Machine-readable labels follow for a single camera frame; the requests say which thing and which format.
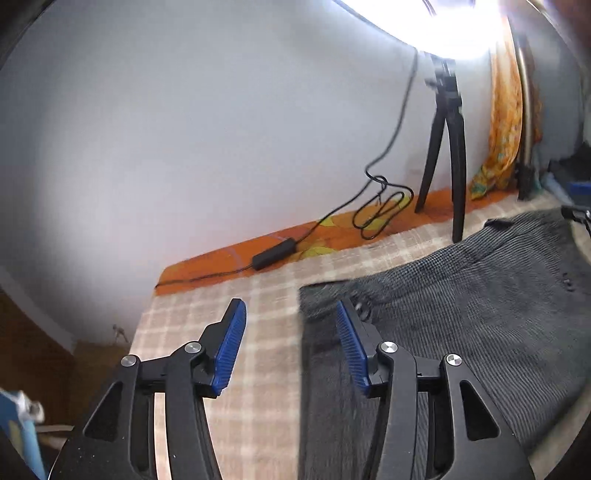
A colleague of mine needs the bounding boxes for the grey checked pants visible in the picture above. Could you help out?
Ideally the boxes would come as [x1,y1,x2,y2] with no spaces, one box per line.
[298,209,590,479]

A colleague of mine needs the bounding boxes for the black fabric pile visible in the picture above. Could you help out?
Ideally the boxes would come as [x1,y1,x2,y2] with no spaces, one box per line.
[549,142,591,207]

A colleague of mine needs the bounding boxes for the orange patterned cloth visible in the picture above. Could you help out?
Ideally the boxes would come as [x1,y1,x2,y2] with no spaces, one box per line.
[469,40,524,200]

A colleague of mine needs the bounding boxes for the orange mattress edge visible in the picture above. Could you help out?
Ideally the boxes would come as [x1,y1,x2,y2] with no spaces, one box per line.
[154,184,518,296]

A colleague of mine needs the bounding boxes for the black tripod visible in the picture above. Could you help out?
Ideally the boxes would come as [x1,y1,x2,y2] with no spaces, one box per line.
[414,52,468,245]

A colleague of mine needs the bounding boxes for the black power cable with adapter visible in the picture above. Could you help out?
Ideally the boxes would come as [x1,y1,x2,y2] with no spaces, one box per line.
[154,45,422,296]

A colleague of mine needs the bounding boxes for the white ring light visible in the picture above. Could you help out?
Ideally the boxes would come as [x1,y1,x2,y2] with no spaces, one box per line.
[338,0,508,61]

